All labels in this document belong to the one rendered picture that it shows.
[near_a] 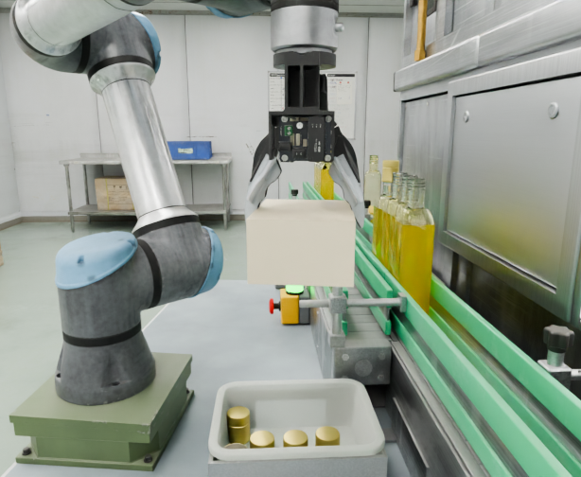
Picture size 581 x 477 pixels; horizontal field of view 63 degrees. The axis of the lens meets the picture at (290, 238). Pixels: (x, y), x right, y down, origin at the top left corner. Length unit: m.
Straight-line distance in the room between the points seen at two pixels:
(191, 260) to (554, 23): 0.63
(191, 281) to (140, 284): 0.09
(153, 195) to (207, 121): 5.91
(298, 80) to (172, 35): 6.36
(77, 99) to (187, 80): 1.47
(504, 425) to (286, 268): 0.26
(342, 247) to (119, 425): 0.41
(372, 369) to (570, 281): 0.32
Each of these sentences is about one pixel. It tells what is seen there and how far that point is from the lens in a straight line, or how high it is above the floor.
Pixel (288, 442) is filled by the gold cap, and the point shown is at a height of 0.81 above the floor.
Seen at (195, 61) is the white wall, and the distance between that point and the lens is 6.80.
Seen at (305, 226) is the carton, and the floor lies 1.12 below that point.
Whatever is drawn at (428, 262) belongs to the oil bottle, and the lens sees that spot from 0.85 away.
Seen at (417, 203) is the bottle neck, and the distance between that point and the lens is 0.84.
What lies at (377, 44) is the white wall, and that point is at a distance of 6.95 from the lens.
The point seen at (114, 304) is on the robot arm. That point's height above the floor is 0.97.
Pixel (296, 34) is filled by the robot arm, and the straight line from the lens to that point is 0.54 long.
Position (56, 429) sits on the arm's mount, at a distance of 0.80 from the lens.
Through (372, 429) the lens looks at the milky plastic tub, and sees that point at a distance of 0.68.
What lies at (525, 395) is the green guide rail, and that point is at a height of 0.92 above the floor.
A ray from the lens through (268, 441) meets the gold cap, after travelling 0.70.
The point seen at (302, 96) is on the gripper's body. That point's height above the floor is 1.26.
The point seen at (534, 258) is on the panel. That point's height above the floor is 1.04.
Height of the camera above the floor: 1.22
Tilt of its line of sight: 13 degrees down
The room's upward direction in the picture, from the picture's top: straight up
